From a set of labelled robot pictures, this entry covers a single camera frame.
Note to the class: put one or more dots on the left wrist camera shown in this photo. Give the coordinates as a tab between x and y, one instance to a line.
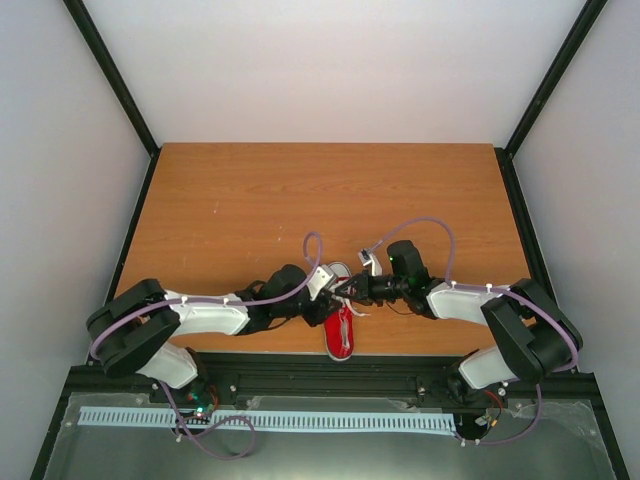
323	277

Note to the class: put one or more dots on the white shoelace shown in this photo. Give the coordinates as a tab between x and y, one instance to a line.
350	310

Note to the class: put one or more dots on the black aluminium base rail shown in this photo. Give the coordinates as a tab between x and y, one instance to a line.
236	378

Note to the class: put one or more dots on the light blue slotted cable duct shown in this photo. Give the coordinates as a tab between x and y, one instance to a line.
272	421

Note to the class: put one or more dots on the small circuit board with led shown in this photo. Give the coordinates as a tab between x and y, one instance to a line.
200	402

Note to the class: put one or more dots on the black frame post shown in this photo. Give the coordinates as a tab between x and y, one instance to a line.
567	51
85	24

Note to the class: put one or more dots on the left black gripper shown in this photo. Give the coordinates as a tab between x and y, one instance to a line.
320	315

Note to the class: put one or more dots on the red canvas sneaker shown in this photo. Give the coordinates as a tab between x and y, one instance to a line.
340	325

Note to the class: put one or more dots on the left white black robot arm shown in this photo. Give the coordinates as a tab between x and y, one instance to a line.
132	334

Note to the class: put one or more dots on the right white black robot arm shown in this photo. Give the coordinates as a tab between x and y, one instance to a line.
533	337

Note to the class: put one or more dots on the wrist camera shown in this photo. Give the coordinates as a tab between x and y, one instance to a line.
323	277
370	261

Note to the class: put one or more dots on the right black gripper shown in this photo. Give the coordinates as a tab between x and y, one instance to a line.
364	293

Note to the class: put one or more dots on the right black frame post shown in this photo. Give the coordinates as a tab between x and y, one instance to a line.
567	51

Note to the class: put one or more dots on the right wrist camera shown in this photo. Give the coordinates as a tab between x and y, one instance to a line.
370	261

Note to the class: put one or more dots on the left black frame post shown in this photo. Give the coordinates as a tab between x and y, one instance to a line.
85	24

